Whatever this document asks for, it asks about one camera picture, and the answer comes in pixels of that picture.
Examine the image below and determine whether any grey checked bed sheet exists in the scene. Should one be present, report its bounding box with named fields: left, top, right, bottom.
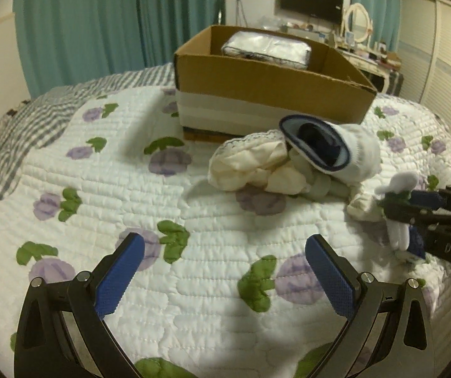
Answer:
left=0, top=63, right=177, bottom=215

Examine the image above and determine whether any white oval vanity mirror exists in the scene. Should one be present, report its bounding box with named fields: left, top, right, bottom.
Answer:
left=342, top=3, right=373, bottom=45

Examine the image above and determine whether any brown cardboard box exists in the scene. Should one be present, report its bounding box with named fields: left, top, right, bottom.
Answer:
left=173, top=25, right=378, bottom=136

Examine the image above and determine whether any plastic-wrapped white package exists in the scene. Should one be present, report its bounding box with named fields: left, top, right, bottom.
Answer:
left=221, top=30, right=312, bottom=70

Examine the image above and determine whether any white floral quilt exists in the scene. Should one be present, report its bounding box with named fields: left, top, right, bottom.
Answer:
left=0, top=86, right=451, bottom=378

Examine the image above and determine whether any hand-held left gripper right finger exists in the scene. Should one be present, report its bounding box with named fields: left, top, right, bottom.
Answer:
left=305, top=234, right=437, bottom=378

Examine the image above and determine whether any white sliding wardrobe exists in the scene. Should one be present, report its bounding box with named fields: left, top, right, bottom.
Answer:
left=399, top=0, right=451, bottom=139

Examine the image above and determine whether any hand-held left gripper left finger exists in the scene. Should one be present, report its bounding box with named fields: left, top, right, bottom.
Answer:
left=13, top=232, right=146, bottom=378

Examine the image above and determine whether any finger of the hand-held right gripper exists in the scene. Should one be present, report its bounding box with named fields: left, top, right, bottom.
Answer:
left=381, top=198, right=451, bottom=242
left=408, top=184, right=451, bottom=218

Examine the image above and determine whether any wide teal curtain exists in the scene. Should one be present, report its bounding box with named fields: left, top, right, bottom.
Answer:
left=12, top=0, right=227, bottom=100

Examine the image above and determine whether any white dressing table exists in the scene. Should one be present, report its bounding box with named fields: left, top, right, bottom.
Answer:
left=274, top=18, right=404, bottom=96

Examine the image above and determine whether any small white sock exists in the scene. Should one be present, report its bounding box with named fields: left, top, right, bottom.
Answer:
left=375, top=172, right=427, bottom=261

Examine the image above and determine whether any black flat television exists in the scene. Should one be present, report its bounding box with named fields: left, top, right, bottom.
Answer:
left=280, top=0, right=345, bottom=25

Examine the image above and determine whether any cream cloth piece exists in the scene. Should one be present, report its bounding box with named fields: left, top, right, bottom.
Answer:
left=347, top=191, right=389, bottom=222

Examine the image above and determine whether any cream lace-trimmed garment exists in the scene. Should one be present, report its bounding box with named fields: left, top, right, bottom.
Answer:
left=208, top=129, right=313, bottom=198

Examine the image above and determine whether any white sock with navy trim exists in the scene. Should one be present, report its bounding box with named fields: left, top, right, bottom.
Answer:
left=279, top=114, right=381, bottom=186

